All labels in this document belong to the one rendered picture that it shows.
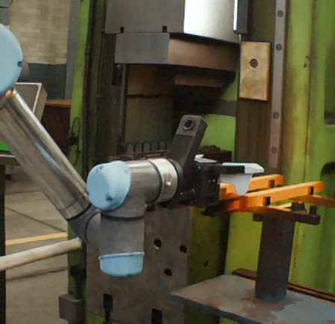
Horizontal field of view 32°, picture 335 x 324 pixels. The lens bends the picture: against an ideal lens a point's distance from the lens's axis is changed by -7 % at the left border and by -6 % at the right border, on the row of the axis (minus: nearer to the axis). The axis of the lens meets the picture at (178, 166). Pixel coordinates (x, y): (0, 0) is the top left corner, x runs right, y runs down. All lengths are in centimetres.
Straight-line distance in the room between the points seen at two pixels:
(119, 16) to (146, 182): 96
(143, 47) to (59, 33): 938
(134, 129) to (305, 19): 73
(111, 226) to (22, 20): 983
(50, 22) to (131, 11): 923
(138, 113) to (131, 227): 113
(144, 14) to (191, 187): 82
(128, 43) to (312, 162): 66
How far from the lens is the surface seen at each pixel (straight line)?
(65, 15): 1126
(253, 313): 136
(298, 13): 173
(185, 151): 109
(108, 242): 100
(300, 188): 145
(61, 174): 106
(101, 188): 97
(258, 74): 174
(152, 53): 178
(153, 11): 180
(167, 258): 173
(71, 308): 225
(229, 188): 141
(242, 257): 183
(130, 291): 184
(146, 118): 213
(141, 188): 99
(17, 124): 103
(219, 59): 200
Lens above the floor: 122
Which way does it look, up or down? 8 degrees down
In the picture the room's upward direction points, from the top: 3 degrees clockwise
